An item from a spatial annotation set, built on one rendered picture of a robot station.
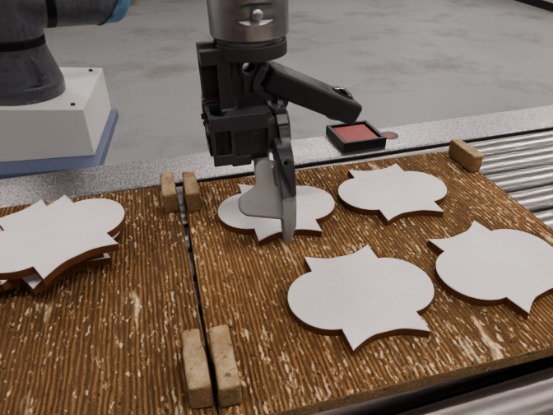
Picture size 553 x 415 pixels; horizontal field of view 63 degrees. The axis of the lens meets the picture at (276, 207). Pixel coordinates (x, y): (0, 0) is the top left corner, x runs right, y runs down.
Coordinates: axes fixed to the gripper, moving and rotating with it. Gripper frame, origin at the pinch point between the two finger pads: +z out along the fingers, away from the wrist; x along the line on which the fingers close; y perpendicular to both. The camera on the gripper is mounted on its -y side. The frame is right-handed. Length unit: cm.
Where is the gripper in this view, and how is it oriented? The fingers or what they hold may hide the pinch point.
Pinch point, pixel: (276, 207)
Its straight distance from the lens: 55.2
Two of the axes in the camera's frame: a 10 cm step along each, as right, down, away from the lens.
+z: 0.3, 8.3, 5.6
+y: -9.7, 1.6, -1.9
